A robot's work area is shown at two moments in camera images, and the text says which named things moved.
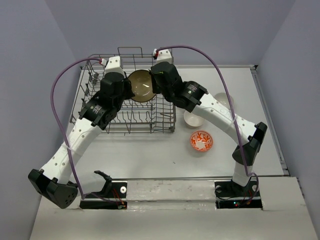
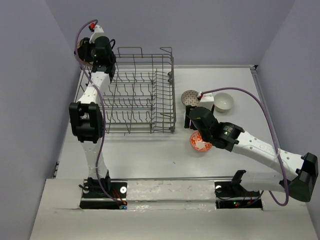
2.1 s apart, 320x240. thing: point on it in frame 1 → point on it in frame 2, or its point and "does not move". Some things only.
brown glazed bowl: x=141 y=85 → x=87 y=63
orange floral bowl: x=201 y=141 does not move
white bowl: x=222 y=98 does not move
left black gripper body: x=127 y=93 → x=89 y=53
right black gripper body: x=158 y=89 → x=204 y=136
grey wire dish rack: x=153 y=116 does not move
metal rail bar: x=173 y=178 does not move
